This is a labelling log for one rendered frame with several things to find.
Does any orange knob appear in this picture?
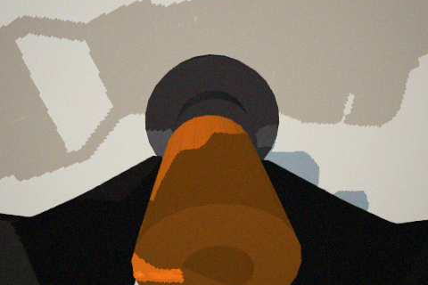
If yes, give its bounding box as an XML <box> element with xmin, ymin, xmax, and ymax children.
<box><xmin>131</xmin><ymin>115</ymin><xmax>302</xmax><ymax>285</ymax></box>

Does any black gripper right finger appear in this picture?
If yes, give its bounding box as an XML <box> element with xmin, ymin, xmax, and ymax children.
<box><xmin>261</xmin><ymin>159</ymin><xmax>428</xmax><ymax>285</ymax></box>

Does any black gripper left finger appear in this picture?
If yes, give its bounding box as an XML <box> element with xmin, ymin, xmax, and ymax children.
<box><xmin>0</xmin><ymin>156</ymin><xmax>163</xmax><ymax>285</ymax></box>

